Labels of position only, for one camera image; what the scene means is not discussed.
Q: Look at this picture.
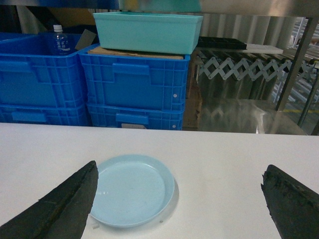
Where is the lower right blue crate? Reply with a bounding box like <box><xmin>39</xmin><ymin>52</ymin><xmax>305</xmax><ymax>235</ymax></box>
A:
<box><xmin>87</xmin><ymin>103</ymin><xmax>184</xmax><ymax>130</ymax></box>

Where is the upper right blue crate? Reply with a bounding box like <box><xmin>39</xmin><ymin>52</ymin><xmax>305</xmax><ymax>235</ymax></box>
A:
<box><xmin>79</xmin><ymin>44</ymin><xmax>190</xmax><ymax>111</ymax></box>

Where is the blue crate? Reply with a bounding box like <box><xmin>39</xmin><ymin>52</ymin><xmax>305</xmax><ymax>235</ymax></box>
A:
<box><xmin>0</xmin><ymin>33</ymin><xmax>87</xmax><ymax>108</ymax></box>
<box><xmin>87</xmin><ymin>103</ymin><xmax>184</xmax><ymax>130</ymax></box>
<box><xmin>0</xmin><ymin>104</ymin><xmax>92</xmax><ymax>126</ymax></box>
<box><xmin>79</xmin><ymin>44</ymin><xmax>190</xmax><ymax>111</ymax></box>

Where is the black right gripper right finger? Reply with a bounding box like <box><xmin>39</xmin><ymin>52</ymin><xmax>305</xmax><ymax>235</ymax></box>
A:
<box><xmin>261</xmin><ymin>164</ymin><xmax>319</xmax><ymax>239</ymax></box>

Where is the upper middle blue crate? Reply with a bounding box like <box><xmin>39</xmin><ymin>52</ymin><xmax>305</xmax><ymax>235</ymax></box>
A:
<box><xmin>0</xmin><ymin>33</ymin><xmax>87</xmax><ymax>108</ymax></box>

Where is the expandable roller conveyor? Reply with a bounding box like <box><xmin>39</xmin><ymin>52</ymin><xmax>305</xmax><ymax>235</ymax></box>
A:
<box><xmin>193</xmin><ymin>47</ymin><xmax>319</xmax><ymax>83</ymax></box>

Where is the lower middle blue crate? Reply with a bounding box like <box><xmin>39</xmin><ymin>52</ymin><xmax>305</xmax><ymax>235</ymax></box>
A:
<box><xmin>0</xmin><ymin>104</ymin><xmax>92</xmax><ymax>126</ymax></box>

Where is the black grid tray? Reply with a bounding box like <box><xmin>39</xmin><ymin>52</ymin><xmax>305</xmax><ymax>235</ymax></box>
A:
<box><xmin>197</xmin><ymin>36</ymin><xmax>247</xmax><ymax>50</ymax></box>

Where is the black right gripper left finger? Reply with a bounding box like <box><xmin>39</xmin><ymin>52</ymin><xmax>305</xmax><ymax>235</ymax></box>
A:
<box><xmin>0</xmin><ymin>160</ymin><xmax>98</xmax><ymax>239</ymax></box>

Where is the teal plastic tub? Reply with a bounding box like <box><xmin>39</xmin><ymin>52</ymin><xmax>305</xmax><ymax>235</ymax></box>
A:
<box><xmin>93</xmin><ymin>11</ymin><xmax>203</xmax><ymax>55</ymax></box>

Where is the light blue round plate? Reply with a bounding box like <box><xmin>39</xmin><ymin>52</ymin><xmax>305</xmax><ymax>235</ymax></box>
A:
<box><xmin>90</xmin><ymin>154</ymin><xmax>175</xmax><ymax>228</ymax></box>

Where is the white flat board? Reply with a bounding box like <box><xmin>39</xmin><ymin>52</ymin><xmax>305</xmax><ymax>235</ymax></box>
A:
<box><xmin>242</xmin><ymin>44</ymin><xmax>284</xmax><ymax>54</ymax></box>

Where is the clear water bottle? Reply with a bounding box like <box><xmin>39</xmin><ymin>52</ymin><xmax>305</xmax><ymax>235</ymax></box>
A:
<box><xmin>52</xmin><ymin>24</ymin><xmax>65</xmax><ymax>55</ymax></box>

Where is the dark grey flat panel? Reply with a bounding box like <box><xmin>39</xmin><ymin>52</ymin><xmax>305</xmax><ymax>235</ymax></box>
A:
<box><xmin>75</xmin><ymin>29</ymin><xmax>97</xmax><ymax>50</ymax></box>

